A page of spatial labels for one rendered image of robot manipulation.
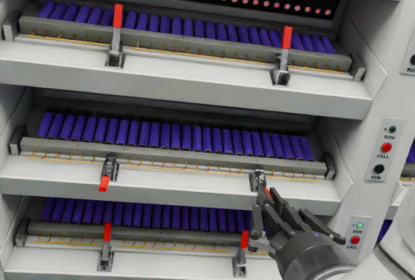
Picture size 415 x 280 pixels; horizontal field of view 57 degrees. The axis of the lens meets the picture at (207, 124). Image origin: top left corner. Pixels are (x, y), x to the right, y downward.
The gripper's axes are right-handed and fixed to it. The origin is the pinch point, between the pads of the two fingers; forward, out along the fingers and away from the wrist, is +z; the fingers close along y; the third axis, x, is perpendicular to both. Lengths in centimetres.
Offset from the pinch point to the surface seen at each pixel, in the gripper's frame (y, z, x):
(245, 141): -1.6, 16.3, 6.0
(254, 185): -1.0, 7.5, 0.0
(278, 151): 4.8, 14.4, 5.0
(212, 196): -8.2, 7.4, -2.5
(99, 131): -29.7, 15.1, 5.4
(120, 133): -25.8, 15.2, 5.4
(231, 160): -5.1, 10.8, 3.4
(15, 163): -42.6, 9.7, -0.1
